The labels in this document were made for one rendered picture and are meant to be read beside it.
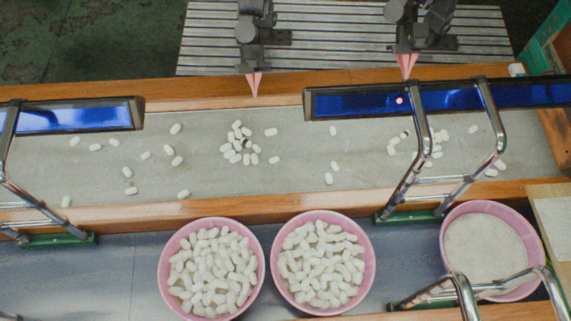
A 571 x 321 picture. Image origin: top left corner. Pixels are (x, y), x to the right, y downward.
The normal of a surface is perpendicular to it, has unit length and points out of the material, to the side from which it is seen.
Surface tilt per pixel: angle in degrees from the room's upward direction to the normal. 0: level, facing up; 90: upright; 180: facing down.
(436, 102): 58
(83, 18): 0
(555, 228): 0
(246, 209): 0
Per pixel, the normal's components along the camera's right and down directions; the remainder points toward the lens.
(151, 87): 0.02, -0.46
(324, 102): 0.07, 0.51
